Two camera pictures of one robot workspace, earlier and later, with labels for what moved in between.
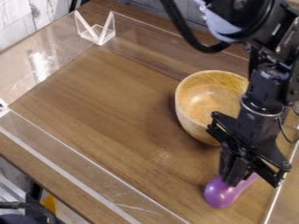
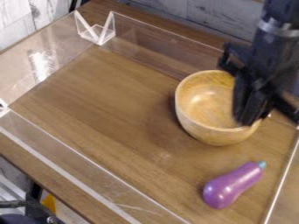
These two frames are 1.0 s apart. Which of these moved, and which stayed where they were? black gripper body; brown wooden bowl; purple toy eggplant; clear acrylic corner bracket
Moved: black gripper body
Stayed: purple toy eggplant; clear acrylic corner bracket; brown wooden bowl
